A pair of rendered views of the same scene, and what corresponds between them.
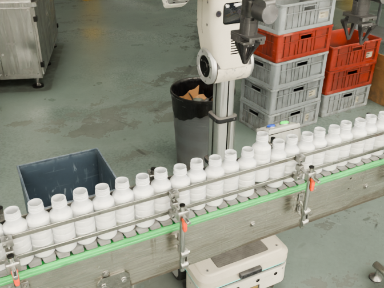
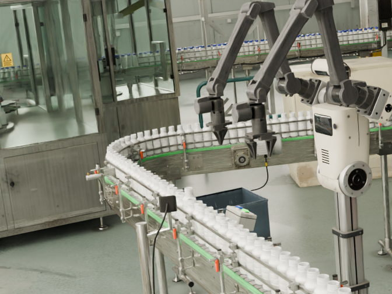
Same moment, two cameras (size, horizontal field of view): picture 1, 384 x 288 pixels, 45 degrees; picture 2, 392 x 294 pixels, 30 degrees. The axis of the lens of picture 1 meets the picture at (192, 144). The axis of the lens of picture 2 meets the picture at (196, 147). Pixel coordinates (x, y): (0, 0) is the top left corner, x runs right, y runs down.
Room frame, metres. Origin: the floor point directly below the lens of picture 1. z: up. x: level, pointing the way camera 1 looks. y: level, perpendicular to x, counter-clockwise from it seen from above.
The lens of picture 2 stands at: (1.67, -3.30, 2.02)
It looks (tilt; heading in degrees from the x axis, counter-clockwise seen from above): 12 degrees down; 96
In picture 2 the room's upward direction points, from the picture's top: 6 degrees counter-clockwise
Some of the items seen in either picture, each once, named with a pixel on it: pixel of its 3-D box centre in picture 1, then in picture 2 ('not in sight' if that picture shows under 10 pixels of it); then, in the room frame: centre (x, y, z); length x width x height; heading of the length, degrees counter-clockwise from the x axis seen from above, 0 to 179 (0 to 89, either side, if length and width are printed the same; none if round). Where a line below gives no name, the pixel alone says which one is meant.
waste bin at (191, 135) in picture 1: (202, 129); not in sight; (2.96, -0.07, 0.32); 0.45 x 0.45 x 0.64
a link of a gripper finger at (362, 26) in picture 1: (360, 30); (256, 146); (1.59, -0.58, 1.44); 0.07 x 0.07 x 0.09; 27
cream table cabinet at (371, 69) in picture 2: not in sight; (340, 120); (2.35, 4.34, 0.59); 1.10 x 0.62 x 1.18; 9
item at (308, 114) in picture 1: (279, 110); not in sight; (3.73, -0.78, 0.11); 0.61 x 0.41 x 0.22; 123
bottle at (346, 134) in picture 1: (342, 143); (221, 234); (1.42, -0.53, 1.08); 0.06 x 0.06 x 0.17
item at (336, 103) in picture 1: (331, 93); not in sight; (4.14, -1.35, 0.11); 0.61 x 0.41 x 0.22; 120
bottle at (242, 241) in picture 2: not in sight; (246, 251); (1.52, -0.74, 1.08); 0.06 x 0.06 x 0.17
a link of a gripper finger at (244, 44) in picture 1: (244, 48); (221, 133); (1.43, -0.16, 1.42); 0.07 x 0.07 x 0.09; 34
